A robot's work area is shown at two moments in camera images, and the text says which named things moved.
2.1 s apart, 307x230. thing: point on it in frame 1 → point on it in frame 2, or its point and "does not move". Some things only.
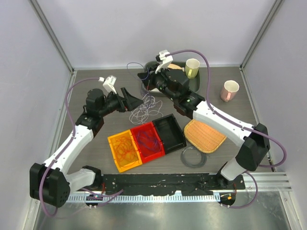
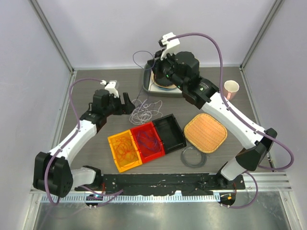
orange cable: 125,150 does not move
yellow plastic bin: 125,152 does not move
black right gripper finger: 147,82 → 152,63
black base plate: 186,184 does not move
